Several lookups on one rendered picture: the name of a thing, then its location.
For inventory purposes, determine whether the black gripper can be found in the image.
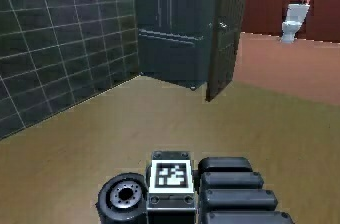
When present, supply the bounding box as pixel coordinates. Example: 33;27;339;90
96;172;150;224

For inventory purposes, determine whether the white toilet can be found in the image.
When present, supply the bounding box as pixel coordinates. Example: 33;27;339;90
280;2;311;44

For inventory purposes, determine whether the dark room door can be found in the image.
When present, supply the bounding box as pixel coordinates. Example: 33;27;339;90
205;0;247;102

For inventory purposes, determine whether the dark grey fridge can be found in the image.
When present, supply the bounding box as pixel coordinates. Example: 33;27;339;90
135;0;216;91

